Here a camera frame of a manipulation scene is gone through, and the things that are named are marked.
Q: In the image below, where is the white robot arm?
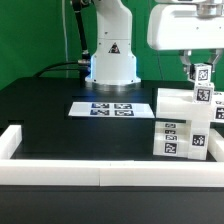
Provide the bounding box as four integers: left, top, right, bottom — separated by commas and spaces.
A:
71, 0, 224, 90

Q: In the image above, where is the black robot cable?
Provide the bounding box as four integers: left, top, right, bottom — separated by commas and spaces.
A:
32, 9, 92, 78

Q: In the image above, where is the white chair back part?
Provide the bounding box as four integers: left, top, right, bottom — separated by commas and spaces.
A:
156, 88, 224, 160

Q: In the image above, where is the white base tag sheet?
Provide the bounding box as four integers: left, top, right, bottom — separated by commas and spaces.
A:
69, 102, 154, 119

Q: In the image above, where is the small white tagged cube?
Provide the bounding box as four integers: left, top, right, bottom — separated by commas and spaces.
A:
194, 63, 212, 82

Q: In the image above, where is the white obstacle fence wall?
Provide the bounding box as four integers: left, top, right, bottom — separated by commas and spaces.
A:
0, 125, 224, 187

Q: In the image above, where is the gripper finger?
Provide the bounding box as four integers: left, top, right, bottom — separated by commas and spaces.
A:
207, 49, 224, 72
179, 50, 195, 80

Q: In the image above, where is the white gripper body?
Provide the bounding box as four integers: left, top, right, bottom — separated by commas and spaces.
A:
147, 0, 224, 50

